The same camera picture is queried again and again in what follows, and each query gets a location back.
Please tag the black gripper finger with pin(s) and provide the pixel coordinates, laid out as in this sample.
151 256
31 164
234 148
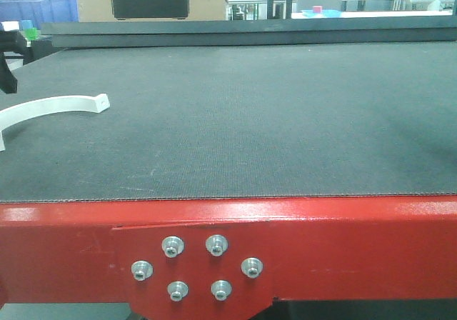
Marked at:
12 41

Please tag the white half-ring pipe clamp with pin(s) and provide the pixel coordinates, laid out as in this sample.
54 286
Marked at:
52 105

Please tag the green cup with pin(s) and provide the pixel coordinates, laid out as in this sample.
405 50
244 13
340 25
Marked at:
31 34

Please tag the blue plastic crate background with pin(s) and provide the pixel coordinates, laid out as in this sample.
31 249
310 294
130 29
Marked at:
39 11

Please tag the silver bolt top left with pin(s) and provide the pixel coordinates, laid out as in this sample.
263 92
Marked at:
172 246

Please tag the silver bolt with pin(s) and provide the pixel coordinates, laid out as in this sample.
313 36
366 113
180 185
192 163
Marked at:
217 244
142 270
177 290
172 246
221 290
252 267

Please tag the silver bolt far left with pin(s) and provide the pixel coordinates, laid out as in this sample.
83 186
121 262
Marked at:
142 270

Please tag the silver bolt top right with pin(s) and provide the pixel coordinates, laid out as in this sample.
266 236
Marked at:
217 244

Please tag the silver bolt bottom left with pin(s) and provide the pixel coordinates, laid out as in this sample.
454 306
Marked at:
177 290

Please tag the dark grey table mat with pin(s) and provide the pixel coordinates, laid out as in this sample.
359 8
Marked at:
237 122

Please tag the silver bolt bottom right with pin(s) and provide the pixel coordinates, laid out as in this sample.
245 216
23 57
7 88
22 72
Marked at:
221 290

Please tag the silver bolt far right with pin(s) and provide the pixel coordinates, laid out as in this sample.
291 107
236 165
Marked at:
252 267

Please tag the red metal table frame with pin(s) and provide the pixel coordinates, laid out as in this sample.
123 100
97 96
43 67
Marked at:
387 247

